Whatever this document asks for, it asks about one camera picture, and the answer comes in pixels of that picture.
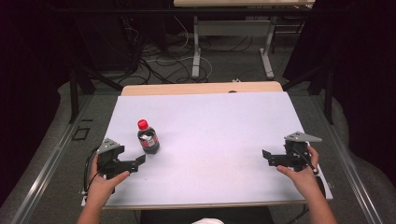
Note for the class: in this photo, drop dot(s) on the person's white garment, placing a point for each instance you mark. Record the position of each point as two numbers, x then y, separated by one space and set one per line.
208 221

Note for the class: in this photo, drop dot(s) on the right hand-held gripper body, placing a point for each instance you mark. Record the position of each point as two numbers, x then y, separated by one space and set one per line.
295 155

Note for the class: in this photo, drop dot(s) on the metal floor rail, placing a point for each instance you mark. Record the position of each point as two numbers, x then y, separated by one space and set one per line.
348 168
46 168

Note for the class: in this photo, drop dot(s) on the person's right hand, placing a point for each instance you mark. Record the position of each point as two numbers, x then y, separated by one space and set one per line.
303 182

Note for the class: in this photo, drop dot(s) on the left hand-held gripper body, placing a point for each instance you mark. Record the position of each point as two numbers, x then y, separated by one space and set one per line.
109 163

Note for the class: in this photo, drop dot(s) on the black metal stand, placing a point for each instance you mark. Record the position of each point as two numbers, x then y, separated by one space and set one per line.
74 93
328 93

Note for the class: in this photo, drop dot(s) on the white table mat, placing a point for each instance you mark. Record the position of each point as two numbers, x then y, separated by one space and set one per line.
211 133

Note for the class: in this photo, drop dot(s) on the person's left hand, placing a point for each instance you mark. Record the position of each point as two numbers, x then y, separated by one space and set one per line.
101 189

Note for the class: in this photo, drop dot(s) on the person's dark clothing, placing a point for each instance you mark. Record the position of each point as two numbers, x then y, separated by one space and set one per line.
174 216

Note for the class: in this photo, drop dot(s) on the wooden table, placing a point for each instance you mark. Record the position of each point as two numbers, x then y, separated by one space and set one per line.
186 88

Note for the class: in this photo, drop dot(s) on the desk with white legs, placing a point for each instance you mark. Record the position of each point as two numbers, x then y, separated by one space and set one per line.
236 28

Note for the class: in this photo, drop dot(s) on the dark curtain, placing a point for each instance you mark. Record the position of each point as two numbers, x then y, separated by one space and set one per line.
28 77
367 77

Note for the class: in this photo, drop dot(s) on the cola bottle with red cap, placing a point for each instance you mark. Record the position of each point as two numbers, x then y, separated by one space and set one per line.
148 140

